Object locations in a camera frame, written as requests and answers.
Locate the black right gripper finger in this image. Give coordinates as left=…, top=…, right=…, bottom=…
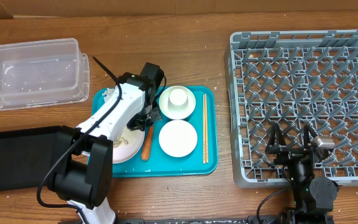
left=265, top=123, right=287, bottom=153
left=303, top=124, right=318, bottom=149

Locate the white cup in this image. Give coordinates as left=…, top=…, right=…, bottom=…
left=168, top=88, right=188, bottom=107

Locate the large white plate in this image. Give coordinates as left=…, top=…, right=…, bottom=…
left=112, top=127, right=145, bottom=164

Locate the white napkin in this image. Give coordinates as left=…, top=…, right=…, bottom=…
left=102, top=88, right=115, bottom=102

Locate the wooden chopstick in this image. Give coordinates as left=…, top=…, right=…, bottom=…
left=203, top=95, right=206, bottom=164
left=205, top=94, right=209, bottom=163

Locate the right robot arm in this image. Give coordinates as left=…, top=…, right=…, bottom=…
left=256, top=123, right=339, bottom=223

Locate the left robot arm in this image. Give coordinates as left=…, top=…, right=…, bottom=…
left=36, top=62, right=166, bottom=223

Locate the grey dishwasher rack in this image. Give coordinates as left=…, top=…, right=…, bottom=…
left=224, top=30, right=358, bottom=189

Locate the black waste tray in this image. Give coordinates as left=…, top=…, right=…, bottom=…
left=0, top=126, right=78, bottom=191

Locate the orange carrot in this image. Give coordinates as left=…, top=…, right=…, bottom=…
left=141, top=126, right=154, bottom=161

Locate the teal plastic tray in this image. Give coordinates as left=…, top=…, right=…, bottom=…
left=87, top=85, right=219, bottom=179

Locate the clear plastic bin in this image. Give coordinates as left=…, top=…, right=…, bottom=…
left=0, top=38, right=90, bottom=111

